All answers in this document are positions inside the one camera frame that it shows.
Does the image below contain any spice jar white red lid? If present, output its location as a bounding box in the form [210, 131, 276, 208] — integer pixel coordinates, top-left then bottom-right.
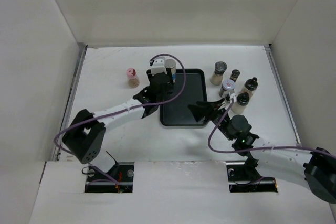
[218, 79, 236, 98]

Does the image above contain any silver lid spice jar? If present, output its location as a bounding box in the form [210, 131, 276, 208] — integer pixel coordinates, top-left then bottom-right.
[165, 58, 176, 83]

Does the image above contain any black plastic tray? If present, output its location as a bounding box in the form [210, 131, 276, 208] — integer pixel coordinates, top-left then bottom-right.
[160, 68, 207, 127]

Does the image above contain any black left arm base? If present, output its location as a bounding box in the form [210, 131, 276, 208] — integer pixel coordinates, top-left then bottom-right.
[81, 153, 135, 194]

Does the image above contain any small dark pepper bottle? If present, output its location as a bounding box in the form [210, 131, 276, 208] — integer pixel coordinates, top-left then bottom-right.
[229, 69, 240, 82]

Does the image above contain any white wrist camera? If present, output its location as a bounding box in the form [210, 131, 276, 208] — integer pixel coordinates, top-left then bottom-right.
[223, 92, 237, 105]
[150, 56, 167, 76]

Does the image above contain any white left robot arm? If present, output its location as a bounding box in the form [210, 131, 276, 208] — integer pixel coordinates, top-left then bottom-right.
[62, 68, 174, 182]

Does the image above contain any black cap white powder bottle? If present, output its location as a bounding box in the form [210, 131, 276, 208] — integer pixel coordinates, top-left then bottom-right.
[231, 92, 250, 114]

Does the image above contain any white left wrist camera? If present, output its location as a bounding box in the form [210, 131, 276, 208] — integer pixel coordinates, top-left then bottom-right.
[150, 56, 167, 76]

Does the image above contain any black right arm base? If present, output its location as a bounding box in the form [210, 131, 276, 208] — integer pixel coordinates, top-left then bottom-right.
[226, 158, 278, 193]

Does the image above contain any black knob cap bottle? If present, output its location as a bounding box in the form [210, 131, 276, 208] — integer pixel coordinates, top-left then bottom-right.
[241, 77, 258, 98]

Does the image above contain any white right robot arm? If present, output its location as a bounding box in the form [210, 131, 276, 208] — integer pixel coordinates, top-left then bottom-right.
[188, 100, 335, 204]

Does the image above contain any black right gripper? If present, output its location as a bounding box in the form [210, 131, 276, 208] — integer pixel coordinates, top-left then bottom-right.
[188, 98, 234, 141]

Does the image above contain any pink lid spice jar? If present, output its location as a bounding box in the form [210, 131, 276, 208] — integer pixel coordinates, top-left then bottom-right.
[126, 68, 140, 88]

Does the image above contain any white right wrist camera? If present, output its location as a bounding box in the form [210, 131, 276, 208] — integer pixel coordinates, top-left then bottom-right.
[223, 92, 237, 105]

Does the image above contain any spice jar dark round lid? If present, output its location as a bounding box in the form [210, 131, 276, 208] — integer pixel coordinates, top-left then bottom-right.
[210, 61, 227, 86]

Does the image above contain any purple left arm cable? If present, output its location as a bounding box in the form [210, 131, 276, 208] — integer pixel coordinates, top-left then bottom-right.
[54, 54, 187, 192]

